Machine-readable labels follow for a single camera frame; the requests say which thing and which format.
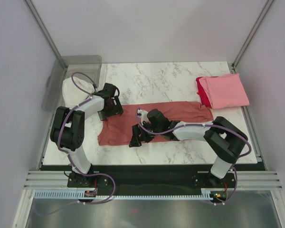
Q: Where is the white slotted cable duct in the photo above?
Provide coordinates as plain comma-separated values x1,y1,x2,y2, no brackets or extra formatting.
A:
34,189,213,200

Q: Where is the aluminium frame post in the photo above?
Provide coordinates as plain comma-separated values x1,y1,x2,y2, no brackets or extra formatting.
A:
23,0,67,68
228,0,275,73

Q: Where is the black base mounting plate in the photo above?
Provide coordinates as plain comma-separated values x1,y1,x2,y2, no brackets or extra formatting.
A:
41,165,236,195

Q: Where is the aluminium rail profile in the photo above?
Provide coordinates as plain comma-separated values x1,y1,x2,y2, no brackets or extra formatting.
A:
24,171,282,190

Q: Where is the light pink folded t-shirt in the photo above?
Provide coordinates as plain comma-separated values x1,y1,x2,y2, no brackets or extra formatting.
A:
199,74,249,109

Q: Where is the salmon red t-shirt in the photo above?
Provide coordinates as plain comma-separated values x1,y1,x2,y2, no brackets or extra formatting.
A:
98,101,214,146

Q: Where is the left aluminium frame post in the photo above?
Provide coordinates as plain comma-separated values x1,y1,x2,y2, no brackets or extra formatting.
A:
23,0,67,68

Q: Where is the grey transparent plastic bin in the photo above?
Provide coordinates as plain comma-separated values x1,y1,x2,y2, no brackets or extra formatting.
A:
41,55,103,112

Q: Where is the magenta red folded t-shirt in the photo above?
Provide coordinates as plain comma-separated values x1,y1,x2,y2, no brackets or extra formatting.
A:
196,77,211,108

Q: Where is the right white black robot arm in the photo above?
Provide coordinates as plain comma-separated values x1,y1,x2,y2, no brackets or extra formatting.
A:
129,108,252,187

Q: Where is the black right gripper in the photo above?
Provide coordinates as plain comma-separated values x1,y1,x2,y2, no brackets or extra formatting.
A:
129,120,162,147

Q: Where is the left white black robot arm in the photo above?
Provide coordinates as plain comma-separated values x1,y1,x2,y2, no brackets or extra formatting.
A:
50,83,124,187

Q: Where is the white crumpled t-shirt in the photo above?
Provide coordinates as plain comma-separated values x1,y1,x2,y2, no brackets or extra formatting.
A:
62,76,95,107

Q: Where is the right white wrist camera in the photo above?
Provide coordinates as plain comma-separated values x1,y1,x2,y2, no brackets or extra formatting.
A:
137,108,149,125

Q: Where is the right aluminium frame post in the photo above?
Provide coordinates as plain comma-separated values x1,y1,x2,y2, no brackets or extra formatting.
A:
228,0,275,73

